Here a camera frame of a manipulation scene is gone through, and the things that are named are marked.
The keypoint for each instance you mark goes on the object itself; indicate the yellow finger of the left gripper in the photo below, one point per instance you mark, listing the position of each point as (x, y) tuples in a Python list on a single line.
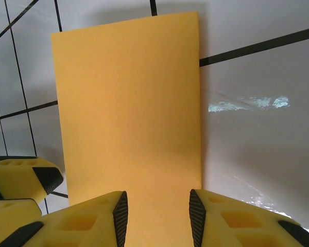
[(18, 177), (10, 213)]

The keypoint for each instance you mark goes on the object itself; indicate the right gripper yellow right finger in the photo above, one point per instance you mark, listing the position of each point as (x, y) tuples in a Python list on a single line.
[(234, 226)]

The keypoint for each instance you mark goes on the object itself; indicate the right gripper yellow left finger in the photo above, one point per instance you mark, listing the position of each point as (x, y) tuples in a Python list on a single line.
[(87, 226)]

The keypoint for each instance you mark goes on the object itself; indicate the orange square paper sheet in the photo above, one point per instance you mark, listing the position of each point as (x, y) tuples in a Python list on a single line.
[(128, 103)]

